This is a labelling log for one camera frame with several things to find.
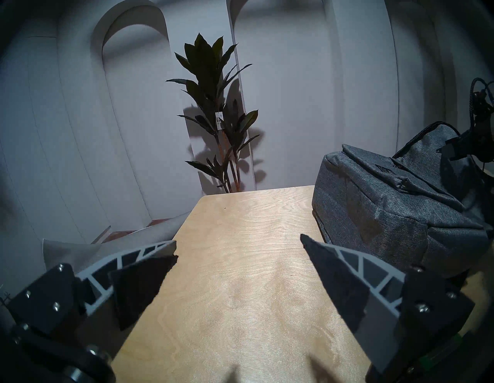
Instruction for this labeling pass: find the rolled grey mat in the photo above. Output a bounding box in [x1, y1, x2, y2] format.
[42, 214, 191, 278]

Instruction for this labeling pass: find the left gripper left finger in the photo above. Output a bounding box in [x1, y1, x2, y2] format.
[8, 240, 179, 336]

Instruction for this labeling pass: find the tall leafy potted plant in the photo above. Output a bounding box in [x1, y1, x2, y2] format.
[166, 33, 262, 193]

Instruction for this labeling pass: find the grey backpack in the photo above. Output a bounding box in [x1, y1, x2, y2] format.
[312, 122, 494, 278]

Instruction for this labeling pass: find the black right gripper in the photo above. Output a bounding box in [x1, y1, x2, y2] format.
[437, 79, 494, 163]

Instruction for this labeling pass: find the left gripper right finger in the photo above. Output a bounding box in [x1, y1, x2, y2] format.
[299, 234, 476, 381]

